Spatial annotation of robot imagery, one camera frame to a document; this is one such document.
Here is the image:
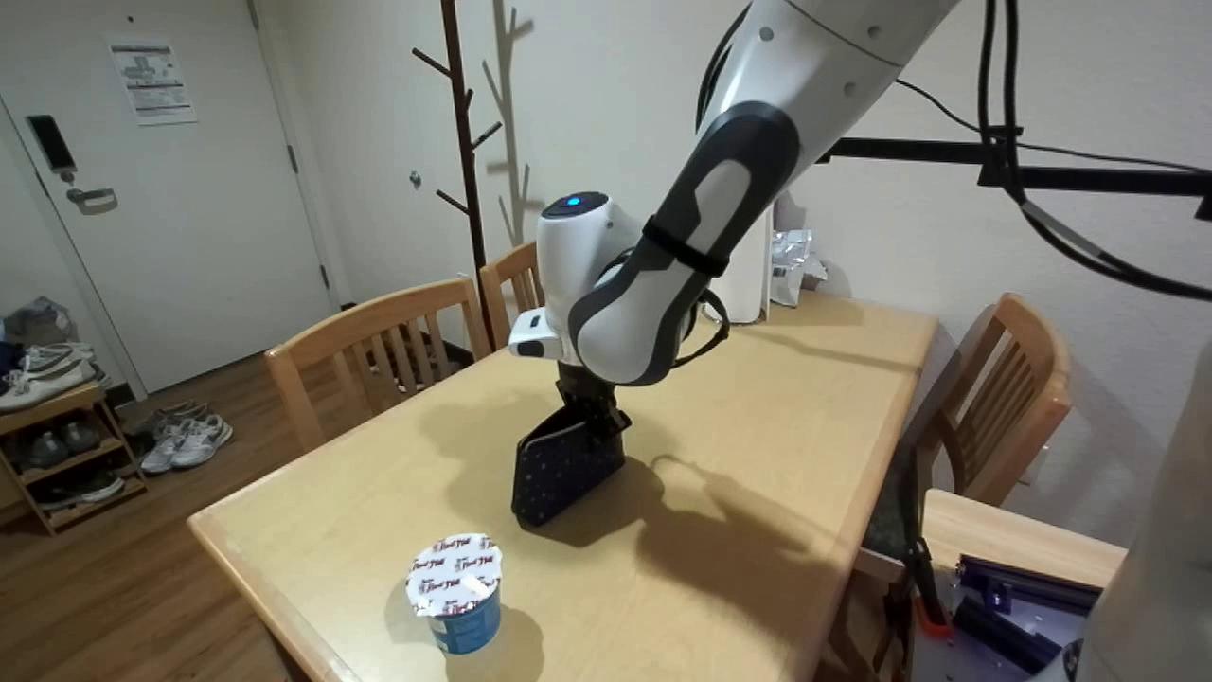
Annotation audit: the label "white paper notice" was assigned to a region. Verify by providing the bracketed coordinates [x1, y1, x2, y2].
[108, 35, 201, 129]

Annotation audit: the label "white paper towel roll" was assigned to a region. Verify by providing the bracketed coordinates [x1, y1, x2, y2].
[723, 203, 776, 328]

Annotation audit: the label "grey shoes pair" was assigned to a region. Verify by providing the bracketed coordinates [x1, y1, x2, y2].
[0, 294, 84, 352]

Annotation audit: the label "wooden chair curved backrest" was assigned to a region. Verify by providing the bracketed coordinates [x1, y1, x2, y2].
[903, 292, 1075, 509]

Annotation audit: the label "purple box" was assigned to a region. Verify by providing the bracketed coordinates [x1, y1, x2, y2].
[952, 554, 1105, 676]

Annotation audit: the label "wooden chair wide slatted back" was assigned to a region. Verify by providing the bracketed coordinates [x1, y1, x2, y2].
[261, 278, 494, 452]

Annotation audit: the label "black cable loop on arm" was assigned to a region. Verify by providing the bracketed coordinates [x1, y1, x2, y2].
[666, 288, 735, 371]

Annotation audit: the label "black stand with red clamp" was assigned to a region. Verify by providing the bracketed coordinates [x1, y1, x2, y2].
[863, 441, 956, 635]

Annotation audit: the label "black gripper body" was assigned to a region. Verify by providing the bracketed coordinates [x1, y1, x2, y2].
[552, 361, 634, 427]

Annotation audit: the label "clear plastic bag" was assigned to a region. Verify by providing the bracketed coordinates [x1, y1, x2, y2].
[767, 191, 834, 309]

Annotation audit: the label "dark shoes inside rack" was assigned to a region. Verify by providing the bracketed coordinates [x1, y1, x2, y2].
[21, 415, 129, 513]

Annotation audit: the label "black digital door lock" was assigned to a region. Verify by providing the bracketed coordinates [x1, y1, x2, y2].
[22, 109, 81, 182]

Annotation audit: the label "dark brown coat rack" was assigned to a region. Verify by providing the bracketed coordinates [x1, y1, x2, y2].
[411, 0, 506, 352]

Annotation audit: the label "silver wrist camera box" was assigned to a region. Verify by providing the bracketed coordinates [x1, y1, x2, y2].
[506, 303, 561, 361]

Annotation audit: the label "thick black cable bundle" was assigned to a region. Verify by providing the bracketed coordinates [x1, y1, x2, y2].
[975, 0, 1212, 306]

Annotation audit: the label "dark blue dotted bag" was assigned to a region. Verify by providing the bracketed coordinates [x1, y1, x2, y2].
[508, 400, 634, 534]

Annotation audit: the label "white sneaker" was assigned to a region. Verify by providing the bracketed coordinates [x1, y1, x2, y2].
[168, 413, 238, 475]
[138, 413, 206, 479]

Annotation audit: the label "small wooden side table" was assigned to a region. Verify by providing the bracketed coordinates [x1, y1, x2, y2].
[922, 489, 1130, 590]

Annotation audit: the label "thin black cable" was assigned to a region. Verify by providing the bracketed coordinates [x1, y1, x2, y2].
[892, 71, 1212, 175]

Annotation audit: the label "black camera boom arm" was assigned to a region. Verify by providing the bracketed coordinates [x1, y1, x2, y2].
[817, 120, 1212, 218]

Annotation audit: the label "wooden chair narrow slatted back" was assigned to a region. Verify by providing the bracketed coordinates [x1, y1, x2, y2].
[476, 237, 551, 352]

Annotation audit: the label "wooden shoe rack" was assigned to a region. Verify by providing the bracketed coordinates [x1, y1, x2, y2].
[0, 381, 152, 534]

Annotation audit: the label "blue yogurt cup foil lid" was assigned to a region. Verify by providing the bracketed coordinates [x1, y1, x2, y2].
[402, 530, 508, 654]

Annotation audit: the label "white sneakers pair on rack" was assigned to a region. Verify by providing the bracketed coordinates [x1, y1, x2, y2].
[0, 341, 108, 413]

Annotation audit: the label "white door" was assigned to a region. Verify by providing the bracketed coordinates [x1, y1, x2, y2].
[0, 0, 343, 393]

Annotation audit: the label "silver door handle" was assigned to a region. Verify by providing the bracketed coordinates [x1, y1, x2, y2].
[64, 182, 122, 217]

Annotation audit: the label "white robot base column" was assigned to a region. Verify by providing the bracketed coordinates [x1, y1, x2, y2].
[1075, 365, 1212, 682]

